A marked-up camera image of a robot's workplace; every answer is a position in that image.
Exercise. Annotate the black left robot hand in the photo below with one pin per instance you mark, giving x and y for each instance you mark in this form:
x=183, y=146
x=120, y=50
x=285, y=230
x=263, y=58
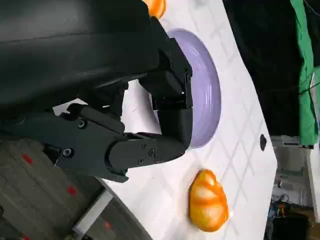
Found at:
x=75, y=62

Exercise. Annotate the orange and white bread roll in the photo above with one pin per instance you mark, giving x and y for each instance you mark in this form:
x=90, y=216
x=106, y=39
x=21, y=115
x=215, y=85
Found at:
x=208, y=202
x=158, y=7

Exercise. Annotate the lilac plate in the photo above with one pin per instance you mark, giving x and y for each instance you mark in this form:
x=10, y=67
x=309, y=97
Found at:
x=205, y=100

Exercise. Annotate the green cloth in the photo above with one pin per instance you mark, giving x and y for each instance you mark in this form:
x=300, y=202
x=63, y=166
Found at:
x=306, y=75

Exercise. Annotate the white workshop cabinet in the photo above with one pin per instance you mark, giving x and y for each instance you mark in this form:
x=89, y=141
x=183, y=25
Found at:
x=295, y=170

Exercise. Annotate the grey metal table frame bar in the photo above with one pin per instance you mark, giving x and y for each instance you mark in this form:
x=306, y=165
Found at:
x=93, y=212

